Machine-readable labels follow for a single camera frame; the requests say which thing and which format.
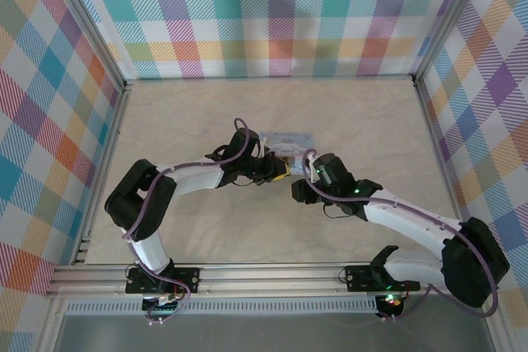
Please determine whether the light blue cartoon tin box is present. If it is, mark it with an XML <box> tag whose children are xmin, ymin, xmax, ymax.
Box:
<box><xmin>258</xmin><ymin>131</ymin><xmax>315</xmax><ymax>176</ymax></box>

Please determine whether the grey metal panel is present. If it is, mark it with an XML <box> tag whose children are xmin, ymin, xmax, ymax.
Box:
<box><xmin>53</xmin><ymin>313</ymin><xmax>496</xmax><ymax>352</ymax></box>

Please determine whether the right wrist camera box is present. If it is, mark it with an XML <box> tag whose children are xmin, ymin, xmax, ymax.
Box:
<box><xmin>304</xmin><ymin>152</ymin><xmax>321</xmax><ymax>184</ymax></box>

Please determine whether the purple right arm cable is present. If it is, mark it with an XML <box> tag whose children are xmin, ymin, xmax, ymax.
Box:
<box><xmin>303</xmin><ymin>152</ymin><xmax>500</xmax><ymax>322</ymax></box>

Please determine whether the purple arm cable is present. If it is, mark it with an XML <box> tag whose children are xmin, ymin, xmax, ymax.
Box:
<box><xmin>125</xmin><ymin>117</ymin><xmax>265</xmax><ymax>326</ymax></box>
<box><xmin>303</xmin><ymin>152</ymin><xmax>500</xmax><ymax>322</ymax></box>

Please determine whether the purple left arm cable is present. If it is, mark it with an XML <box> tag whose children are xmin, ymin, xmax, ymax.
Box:
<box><xmin>125</xmin><ymin>117</ymin><xmax>265</xmax><ymax>326</ymax></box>

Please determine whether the thin aluminium rail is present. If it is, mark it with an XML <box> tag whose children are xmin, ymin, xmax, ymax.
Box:
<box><xmin>123</xmin><ymin>74</ymin><xmax>417</xmax><ymax>82</ymax></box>

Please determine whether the aluminium mounting rail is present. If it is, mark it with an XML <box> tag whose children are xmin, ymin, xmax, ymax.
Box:
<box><xmin>45</xmin><ymin>260</ymin><xmax>502</xmax><ymax>299</ymax></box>

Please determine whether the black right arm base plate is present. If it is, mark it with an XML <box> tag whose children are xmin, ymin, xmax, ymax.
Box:
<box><xmin>344</xmin><ymin>263</ymin><xmax>422</xmax><ymax>292</ymax></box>

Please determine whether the aluminium side rail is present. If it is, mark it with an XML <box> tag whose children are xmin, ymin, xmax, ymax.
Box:
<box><xmin>413</xmin><ymin>79</ymin><xmax>492</xmax><ymax>262</ymax></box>
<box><xmin>72</xmin><ymin>82</ymin><xmax>134</xmax><ymax>266</ymax></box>

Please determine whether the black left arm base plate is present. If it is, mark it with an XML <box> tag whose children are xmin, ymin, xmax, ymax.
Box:
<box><xmin>125</xmin><ymin>267</ymin><xmax>201</xmax><ymax>294</ymax></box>

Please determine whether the grey slotted cable duct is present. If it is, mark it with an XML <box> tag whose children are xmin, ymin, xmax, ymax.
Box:
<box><xmin>64</xmin><ymin>296</ymin><xmax>379</xmax><ymax>316</ymax></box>

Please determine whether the aluminium frame post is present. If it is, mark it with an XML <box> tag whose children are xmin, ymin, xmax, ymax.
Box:
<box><xmin>412</xmin><ymin>0</ymin><xmax>494</xmax><ymax>85</ymax></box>
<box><xmin>40</xmin><ymin>0</ymin><xmax>133</xmax><ymax>93</ymax></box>

